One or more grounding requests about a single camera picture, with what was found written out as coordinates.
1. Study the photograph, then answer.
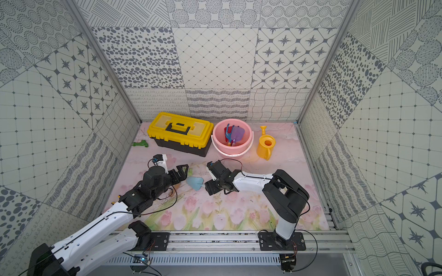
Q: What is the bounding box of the light blue trowel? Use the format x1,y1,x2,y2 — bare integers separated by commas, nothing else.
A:
186,177,204,191

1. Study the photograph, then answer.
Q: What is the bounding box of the pink plastic bucket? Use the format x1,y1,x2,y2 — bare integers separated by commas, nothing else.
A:
211,118,254,157

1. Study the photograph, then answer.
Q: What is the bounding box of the purple shovel pink handle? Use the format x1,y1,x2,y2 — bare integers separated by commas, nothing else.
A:
230,125,245,146

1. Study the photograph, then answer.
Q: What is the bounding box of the yellow watering can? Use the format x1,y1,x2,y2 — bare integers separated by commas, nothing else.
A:
256,126,276,161

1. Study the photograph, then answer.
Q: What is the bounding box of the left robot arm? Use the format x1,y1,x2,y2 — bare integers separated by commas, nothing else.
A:
24,162,189,276

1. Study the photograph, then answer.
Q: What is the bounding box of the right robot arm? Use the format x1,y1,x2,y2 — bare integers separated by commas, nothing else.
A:
205,160,310,249

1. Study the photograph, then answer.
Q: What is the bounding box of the yellow and black toolbox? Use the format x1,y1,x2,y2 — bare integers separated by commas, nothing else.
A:
147,112,214,157

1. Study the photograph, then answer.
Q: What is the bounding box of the green toy tool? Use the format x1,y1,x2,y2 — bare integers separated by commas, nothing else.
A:
132,140,149,148

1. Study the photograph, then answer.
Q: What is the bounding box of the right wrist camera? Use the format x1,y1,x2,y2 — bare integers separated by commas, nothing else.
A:
207,166,218,181

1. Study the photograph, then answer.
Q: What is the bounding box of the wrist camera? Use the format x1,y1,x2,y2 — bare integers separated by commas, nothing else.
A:
207,166,218,181
153,154,168,174

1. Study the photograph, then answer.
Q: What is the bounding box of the right camera cable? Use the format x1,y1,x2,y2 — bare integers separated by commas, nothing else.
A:
219,158,244,173

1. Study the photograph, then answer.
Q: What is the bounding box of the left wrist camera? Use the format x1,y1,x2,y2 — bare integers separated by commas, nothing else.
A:
153,154,168,174

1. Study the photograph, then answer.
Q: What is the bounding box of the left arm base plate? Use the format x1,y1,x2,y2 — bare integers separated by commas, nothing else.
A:
136,232,170,252

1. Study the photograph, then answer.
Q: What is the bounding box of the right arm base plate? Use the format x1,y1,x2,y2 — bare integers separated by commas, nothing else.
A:
257,231,306,251

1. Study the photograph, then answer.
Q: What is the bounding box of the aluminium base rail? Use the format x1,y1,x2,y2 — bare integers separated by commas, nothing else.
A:
70,229,356,254

